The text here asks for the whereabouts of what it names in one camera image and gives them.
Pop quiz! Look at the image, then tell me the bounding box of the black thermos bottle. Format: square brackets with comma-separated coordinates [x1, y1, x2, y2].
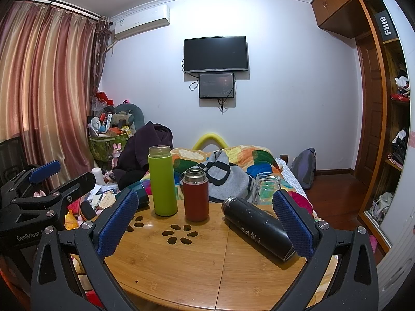
[222, 197, 295, 262]

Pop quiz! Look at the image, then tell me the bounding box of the dark purple jacket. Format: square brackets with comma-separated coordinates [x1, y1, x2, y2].
[113, 122, 173, 190]

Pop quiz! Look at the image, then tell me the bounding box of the green basket of clutter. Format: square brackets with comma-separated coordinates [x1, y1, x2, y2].
[87, 91, 144, 164]

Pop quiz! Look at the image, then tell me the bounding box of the green tall bottle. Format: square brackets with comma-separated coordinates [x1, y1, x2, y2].
[148, 145, 178, 217]

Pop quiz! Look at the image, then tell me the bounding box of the pink striped curtain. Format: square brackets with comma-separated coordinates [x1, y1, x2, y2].
[1, 1, 103, 187]

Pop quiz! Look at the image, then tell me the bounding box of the grey backpack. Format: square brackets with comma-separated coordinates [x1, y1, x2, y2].
[290, 148, 316, 190]

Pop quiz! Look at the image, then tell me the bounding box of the clear glass jar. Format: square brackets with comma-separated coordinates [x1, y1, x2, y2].
[253, 172, 281, 206]

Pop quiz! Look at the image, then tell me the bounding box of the red thermos bottle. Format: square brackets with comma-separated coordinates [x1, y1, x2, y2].
[182, 168, 209, 222]

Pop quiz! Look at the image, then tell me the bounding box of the yellow curved foam pillow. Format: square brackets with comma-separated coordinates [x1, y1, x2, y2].
[192, 133, 228, 150]

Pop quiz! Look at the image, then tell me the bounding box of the grey black-patterned garment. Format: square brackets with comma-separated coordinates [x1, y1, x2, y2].
[182, 150, 255, 203]

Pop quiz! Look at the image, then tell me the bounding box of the white air conditioner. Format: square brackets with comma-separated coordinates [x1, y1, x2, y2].
[113, 4, 170, 41]

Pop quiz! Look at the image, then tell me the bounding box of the wooden wardrobe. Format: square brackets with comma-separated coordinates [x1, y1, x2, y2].
[309, 0, 411, 254]

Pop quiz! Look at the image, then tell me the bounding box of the small wall monitor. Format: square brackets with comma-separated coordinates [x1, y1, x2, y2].
[198, 72, 235, 99]

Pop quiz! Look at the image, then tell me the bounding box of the large wall television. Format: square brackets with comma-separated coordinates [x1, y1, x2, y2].
[183, 36, 249, 73]

